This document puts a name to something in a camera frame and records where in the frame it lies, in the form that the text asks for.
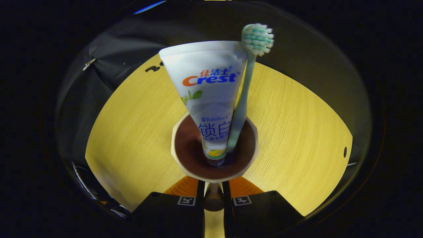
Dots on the small white clip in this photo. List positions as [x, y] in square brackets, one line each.
[89, 64]

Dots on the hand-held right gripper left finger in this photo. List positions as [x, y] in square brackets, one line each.
[172, 215]

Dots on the wooden desktop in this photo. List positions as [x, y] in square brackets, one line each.
[132, 132]

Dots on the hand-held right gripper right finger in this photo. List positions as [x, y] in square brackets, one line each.
[257, 215]

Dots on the white toothpaste tube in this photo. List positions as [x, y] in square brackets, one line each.
[205, 66]

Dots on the pale green toothbrush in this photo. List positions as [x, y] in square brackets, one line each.
[243, 99]

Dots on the beige cup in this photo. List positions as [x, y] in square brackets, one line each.
[214, 170]

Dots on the black backdrop cloth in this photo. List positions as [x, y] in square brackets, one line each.
[297, 49]

